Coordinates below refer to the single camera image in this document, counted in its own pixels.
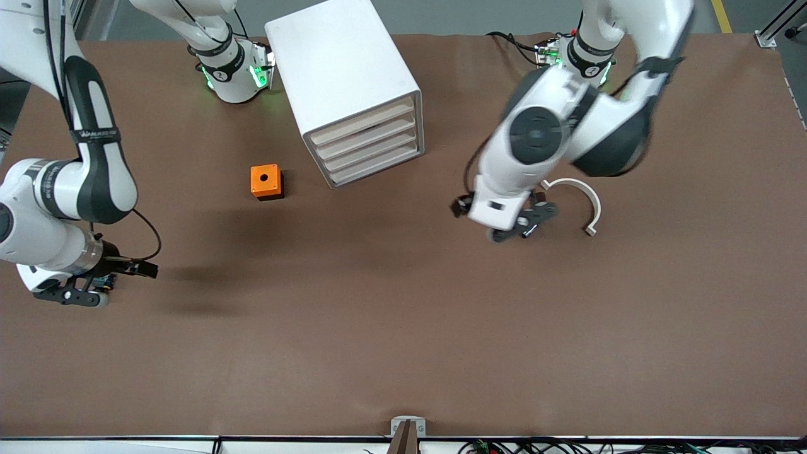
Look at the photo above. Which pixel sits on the silver metal fitting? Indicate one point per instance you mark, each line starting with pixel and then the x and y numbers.
pixel 528 231

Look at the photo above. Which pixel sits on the white curved plastic clamp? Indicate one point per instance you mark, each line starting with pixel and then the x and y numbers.
pixel 592 202

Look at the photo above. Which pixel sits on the grey metal bracket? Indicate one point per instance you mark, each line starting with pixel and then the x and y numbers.
pixel 398 424

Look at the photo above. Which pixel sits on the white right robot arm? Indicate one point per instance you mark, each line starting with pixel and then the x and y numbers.
pixel 94 164

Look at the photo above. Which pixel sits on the white drawer cabinet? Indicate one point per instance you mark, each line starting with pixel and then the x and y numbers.
pixel 340 57

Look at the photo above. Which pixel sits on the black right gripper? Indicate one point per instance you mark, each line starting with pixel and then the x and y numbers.
pixel 121 265

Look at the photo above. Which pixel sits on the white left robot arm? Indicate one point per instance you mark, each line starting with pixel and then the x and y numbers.
pixel 605 120

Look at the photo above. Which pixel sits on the white beige cabinet drawer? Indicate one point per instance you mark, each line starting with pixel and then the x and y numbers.
pixel 365 122
pixel 365 164
pixel 365 136
pixel 365 150

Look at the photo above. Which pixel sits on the white table edge rail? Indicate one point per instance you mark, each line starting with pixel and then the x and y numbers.
pixel 107 447

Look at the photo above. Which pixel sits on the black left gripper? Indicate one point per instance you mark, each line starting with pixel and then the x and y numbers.
pixel 456 209

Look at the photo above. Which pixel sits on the aluminium frame profile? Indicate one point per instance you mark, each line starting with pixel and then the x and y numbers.
pixel 778 25
pixel 94 19

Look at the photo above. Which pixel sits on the brown table mat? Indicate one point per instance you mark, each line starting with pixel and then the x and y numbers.
pixel 403 315

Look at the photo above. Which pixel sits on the brown post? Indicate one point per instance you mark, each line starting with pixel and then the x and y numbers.
pixel 405 441

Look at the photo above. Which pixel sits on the orange button enclosure box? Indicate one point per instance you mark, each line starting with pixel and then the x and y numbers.
pixel 265 180

